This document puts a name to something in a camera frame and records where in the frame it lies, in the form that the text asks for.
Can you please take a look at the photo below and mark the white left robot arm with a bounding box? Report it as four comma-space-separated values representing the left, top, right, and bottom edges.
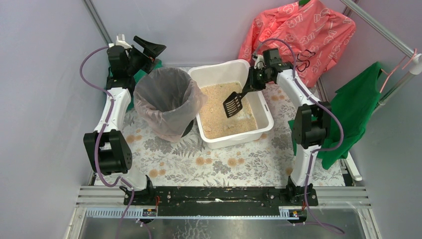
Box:
80, 34, 167, 191

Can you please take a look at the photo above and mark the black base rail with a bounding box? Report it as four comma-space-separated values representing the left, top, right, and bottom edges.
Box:
119, 180, 318, 217

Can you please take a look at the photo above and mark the metal clothes rack bar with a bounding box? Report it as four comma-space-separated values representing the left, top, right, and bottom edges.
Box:
338, 0, 422, 106

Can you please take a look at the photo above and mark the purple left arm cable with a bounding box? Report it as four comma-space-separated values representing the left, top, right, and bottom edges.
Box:
79, 46, 136, 239

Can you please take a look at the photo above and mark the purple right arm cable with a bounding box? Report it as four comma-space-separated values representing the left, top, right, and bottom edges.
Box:
253, 38, 345, 236

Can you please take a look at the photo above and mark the green shirt back left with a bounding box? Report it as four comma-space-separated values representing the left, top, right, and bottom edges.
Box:
105, 59, 164, 111

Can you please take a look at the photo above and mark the green shirt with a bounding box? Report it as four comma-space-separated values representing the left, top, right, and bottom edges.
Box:
288, 61, 385, 170
105, 59, 164, 111

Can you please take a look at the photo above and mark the green shirt on right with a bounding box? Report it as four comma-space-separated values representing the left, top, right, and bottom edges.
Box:
288, 61, 385, 170

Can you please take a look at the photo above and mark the floral table mat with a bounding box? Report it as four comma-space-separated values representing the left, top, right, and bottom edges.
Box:
122, 84, 296, 186

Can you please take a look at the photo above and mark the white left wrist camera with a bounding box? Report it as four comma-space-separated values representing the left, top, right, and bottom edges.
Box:
108, 34, 132, 49

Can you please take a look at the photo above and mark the pink plastic bin liner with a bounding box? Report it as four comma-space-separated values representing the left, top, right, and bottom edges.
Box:
132, 67, 209, 143

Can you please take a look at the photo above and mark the beige cat litter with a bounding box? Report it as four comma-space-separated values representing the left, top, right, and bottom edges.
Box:
199, 82, 257, 139

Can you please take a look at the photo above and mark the white litter box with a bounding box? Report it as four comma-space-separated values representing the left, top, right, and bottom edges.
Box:
188, 59, 274, 149

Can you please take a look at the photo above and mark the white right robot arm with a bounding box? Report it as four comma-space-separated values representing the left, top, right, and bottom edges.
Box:
241, 48, 331, 196

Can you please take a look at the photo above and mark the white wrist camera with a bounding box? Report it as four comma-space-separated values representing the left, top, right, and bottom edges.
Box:
108, 34, 132, 49
253, 54, 265, 69

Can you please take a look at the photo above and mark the pink patterned garment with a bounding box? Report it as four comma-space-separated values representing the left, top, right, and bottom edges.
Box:
238, 0, 356, 88

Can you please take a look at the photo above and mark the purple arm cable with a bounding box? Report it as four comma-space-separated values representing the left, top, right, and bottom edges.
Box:
253, 38, 345, 236
79, 46, 136, 239

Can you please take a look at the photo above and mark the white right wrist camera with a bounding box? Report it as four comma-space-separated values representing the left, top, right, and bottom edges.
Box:
253, 54, 265, 69

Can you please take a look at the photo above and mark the black trash bin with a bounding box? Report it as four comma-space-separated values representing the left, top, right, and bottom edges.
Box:
135, 67, 195, 138

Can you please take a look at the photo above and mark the black litter scoop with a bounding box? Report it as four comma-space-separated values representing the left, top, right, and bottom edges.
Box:
222, 92, 243, 118

